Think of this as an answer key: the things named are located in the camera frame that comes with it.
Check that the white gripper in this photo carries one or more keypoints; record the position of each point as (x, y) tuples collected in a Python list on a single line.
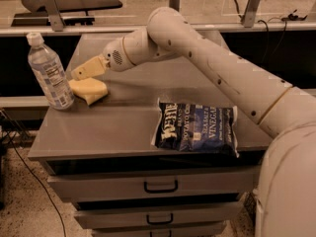
[(114, 55)]

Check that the yellow sponge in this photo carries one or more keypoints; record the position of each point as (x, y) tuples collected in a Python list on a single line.
[(90, 90)]

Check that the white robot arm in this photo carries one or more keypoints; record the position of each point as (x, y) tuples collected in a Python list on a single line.
[(286, 201)]

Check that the clear plastic water bottle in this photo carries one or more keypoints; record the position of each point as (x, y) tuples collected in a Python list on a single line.
[(48, 69)]

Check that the grey drawer cabinet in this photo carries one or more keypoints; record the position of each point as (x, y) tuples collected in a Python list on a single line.
[(114, 135)]

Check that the blue Kettle chips bag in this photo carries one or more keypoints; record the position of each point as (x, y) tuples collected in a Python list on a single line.
[(196, 128)]

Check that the top grey drawer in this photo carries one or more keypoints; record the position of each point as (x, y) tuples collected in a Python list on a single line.
[(155, 184)]

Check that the grey drawer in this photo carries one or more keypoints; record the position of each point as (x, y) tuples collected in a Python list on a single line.
[(155, 184), (152, 216), (189, 230)]

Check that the middle grey drawer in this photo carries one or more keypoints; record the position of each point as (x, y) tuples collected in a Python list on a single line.
[(152, 216)]

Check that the bottom grey drawer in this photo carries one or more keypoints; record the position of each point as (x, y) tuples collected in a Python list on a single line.
[(189, 230)]

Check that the left metal bracket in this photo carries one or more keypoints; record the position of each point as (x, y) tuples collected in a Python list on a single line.
[(55, 19)]

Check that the right metal bracket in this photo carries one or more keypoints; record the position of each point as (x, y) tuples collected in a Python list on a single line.
[(248, 19)]

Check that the wire basket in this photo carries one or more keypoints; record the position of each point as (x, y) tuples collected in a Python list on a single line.
[(250, 204)]

